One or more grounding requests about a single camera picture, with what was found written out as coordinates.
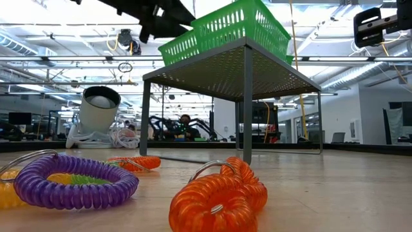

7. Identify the seated person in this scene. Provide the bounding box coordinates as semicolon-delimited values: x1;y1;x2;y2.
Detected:
175;113;202;142

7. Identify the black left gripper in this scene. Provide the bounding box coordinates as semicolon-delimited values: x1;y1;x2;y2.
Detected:
96;0;196;44

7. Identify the red coil wrist keychain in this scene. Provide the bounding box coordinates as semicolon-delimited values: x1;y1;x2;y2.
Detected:
107;156;162;173

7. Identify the black overhead camera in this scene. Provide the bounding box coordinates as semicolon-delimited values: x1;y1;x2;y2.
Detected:
116;28;142;56

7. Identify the white coiled lamp cable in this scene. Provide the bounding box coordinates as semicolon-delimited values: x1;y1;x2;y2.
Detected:
109;128;141;150

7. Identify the black aluminium extrusion frame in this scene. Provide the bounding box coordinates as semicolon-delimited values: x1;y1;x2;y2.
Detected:
0;140;412;157

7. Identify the yellow coil wrist keychain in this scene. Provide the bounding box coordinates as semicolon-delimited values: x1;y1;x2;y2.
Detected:
0;167;73;209

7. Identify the green coil wrist keychain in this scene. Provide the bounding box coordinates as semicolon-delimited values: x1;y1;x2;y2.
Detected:
69;160;125;186

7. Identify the black monitor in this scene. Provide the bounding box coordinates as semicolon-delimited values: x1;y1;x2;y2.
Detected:
8;111;33;126

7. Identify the orange coil wrist keychain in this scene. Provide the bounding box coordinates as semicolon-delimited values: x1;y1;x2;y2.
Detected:
169;157;268;232

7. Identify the grey perforated metal shelf riser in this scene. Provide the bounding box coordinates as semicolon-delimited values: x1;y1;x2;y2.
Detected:
139;36;324;168

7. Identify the yellow cable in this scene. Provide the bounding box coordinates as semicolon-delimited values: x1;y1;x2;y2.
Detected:
288;0;309;140

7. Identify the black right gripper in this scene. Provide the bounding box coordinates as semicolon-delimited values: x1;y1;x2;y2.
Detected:
353;0;412;49

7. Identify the purple coil wrist keychain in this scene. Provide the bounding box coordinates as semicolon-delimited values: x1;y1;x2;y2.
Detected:
0;149;140;211

